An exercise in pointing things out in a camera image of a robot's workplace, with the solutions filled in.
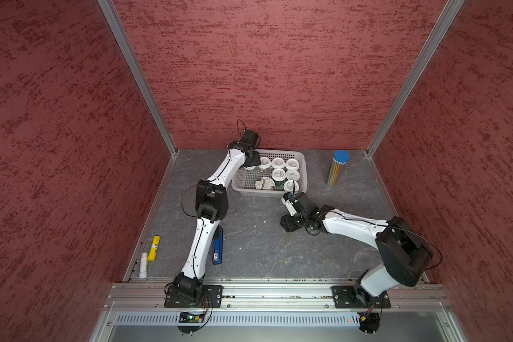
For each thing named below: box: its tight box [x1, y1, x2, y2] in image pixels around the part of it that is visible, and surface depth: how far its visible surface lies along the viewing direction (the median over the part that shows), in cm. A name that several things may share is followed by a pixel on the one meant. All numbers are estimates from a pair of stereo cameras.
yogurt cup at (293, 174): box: [285, 169, 301, 181], surface depth 103 cm
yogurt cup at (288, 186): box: [283, 180, 300, 192], surface depth 99 cm
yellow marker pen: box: [147, 235, 162, 262], surface depth 85 cm
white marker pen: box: [138, 252, 148, 279], surface depth 81 cm
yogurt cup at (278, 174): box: [271, 168, 286, 182], surface depth 102 cm
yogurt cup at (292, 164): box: [285, 158, 300, 171], surface depth 106 cm
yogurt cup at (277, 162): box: [270, 157, 285, 169], surface depth 108 cm
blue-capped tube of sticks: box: [327, 149, 350, 187], surface depth 94 cm
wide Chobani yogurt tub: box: [255, 176, 276, 191], surface depth 102 cm
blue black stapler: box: [212, 225, 224, 266], surface depth 83 cm
